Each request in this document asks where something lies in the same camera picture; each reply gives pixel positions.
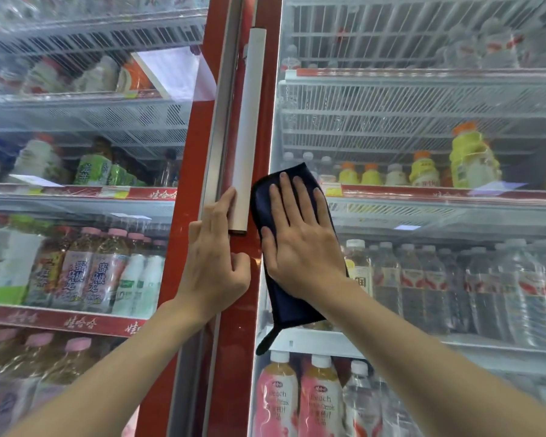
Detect green and white drink cartons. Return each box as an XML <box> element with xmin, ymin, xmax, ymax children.
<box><xmin>0</xmin><ymin>215</ymin><xmax>45</xmax><ymax>306</ymax></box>

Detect orange drink bottle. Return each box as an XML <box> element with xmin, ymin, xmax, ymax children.
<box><xmin>116</xmin><ymin>58</ymin><xmax>154</xmax><ymax>93</ymax></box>

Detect person's left hand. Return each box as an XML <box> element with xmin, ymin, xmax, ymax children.
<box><xmin>175</xmin><ymin>186</ymin><xmax>252</xmax><ymax>322</ymax></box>

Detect medium yellow juice bottle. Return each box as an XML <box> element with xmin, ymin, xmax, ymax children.
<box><xmin>408</xmin><ymin>151</ymin><xmax>440</xmax><ymax>187</ymax></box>

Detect small white drink bottle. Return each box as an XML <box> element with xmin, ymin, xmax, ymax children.
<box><xmin>384</xmin><ymin>164</ymin><xmax>409</xmax><ymax>186</ymax></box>

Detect large yellow juice bottle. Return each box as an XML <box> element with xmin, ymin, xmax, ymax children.
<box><xmin>449</xmin><ymin>122</ymin><xmax>502</xmax><ymax>189</ymax></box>

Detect person's left forearm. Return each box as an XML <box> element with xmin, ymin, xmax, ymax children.
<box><xmin>5</xmin><ymin>299</ymin><xmax>220</xmax><ymax>437</ymax></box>

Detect row of white milk bottles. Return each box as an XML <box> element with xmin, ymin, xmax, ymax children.
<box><xmin>0</xmin><ymin>54</ymin><xmax>120</xmax><ymax>95</ymax></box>

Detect red framed glass fridge door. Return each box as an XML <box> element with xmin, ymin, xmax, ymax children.
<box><xmin>0</xmin><ymin>0</ymin><xmax>256</xmax><ymax>437</ymax></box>
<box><xmin>209</xmin><ymin>0</ymin><xmax>546</xmax><ymax>437</ymax></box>

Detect yellow label tea bottle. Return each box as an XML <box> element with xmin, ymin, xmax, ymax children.
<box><xmin>344</xmin><ymin>239</ymin><xmax>375</xmax><ymax>297</ymax></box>

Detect white wire fridge shelf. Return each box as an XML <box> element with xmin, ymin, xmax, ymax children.
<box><xmin>277</xmin><ymin>68</ymin><xmax>546</xmax><ymax>153</ymax></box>
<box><xmin>0</xmin><ymin>92</ymin><xmax>193</xmax><ymax>146</ymax></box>

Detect row of pink-capped tea bottles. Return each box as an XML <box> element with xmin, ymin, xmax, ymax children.
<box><xmin>24</xmin><ymin>226</ymin><xmax>142</xmax><ymax>314</ymax></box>

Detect silver fridge door handle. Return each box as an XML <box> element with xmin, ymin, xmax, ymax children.
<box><xmin>199</xmin><ymin>0</ymin><xmax>245</xmax><ymax>223</ymax></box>
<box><xmin>229</xmin><ymin>27</ymin><xmax>268</xmax><ymax>236</ymax></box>

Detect dark drink bottle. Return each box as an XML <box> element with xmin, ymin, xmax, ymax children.
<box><xmin>156</xmin><ymin>149</ymin><xmax>179</xmax><ymax>187</ymax></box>

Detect group of pink-capped juice bottles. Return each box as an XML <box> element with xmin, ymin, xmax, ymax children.
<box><xmin>0</xmin><ymin>327</ymin><xmax>114</xmax><ymax>437</ymax></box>

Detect dark blue cleaning cloth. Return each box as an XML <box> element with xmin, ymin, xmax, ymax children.
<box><xmin>250</xmin><ymin>162</ymin><xmax>349</xmax><ymax>356</ymax></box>

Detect group of red-label water bottles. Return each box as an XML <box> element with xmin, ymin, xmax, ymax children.
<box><xmin>430</xmin><ymin>17</ymin><xmax>546</xmax><ymax>70</ymax></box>

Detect white and green bottle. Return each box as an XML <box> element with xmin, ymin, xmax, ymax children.
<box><xmin>134</xmin><ymin>240</ymin><xmax>167</xmax><ymax>319</ymax></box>
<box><xmin>111</xmin><ymin>233</ymin><xmax>147</xmax><ymax>317</ymax></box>

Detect green label drink bottle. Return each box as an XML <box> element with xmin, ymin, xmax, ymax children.
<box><xmin>74</xmin><ymin>136</ymin><xmax>113</xmax><ymax>186</ymax></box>

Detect row of clear water bottles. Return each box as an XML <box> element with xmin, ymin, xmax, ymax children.
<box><xmin>371</xmin><ymin>239</ymin><xmax>546</xmax><ymax>352</ymax></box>

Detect person's right forearm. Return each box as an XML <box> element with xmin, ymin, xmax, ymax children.
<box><xmin>308</xmin><ymin>276</ymin><xmax>546</xmax><ymax>437</ymax></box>

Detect small yellow juice bottle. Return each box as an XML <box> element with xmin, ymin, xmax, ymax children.
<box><xmin>338</xmin><ymin>162</ymin><xmax>360</xmax><ymax>185</ymax></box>
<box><xmin>361</xmin><ymin>164</ymin><xmax>383</xmax><ymax>186</ymax></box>

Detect clear water bottle white cap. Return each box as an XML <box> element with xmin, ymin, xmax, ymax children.
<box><xmin>343</xmin><ymin>360</ymin><xmax>385</xmax><ymax>437</ymax></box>

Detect white bottle with red cap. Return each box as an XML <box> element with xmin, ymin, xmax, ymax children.
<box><xmin>12</xmin><ymin>133</ymin><xmax>63</xmax><ymax>183</ymax></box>

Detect red shelf edge strip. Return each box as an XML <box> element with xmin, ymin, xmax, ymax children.
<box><xmin>0</xmin><ymin>184</ymin><xmax>178</xmax><ymax>202</ymax></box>
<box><xmin>341</xmin><ymin>184</ymin><xmax>546</xmax><ymax>206</ymax></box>
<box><xmin>0</xmin><ymin>304</ymin><xmax>148</xmax><ymax>339</ymax></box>

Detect person's right hand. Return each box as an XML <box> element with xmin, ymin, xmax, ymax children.
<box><xmin>260</xmin><ymin>172</ymin><xmax>349</xmax><ymax>301</ymax></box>

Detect pink peach drink bottle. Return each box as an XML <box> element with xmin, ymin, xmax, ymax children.
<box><xmin>253</xmin><ymin>350</ymin><xmax>299</xmax><ymax>437</ymax></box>
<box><xmin>298</xmin><ymin>354</ymin><xmax>345</xmax><ymax>437</ymax></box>

